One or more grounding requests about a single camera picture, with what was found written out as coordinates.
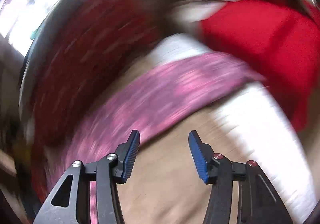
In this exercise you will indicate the plain red cloth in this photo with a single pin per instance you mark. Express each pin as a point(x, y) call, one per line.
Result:
point(278, 42)

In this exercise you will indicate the white cloth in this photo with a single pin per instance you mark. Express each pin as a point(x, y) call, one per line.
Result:
point(248, 125)

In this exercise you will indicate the purple pink floral garment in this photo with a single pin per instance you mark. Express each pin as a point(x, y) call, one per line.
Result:
point(82, 144)

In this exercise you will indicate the red patterned pillow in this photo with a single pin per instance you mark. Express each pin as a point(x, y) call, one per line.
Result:
point(88, 53)

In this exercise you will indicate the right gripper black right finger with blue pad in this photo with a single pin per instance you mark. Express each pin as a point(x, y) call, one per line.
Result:
point(258, 202)

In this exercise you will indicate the beige fleece blanket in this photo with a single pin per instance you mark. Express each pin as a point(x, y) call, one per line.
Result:
point(152, 100)

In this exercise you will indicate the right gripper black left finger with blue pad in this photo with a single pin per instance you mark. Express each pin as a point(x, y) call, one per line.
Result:
point(69, 200)

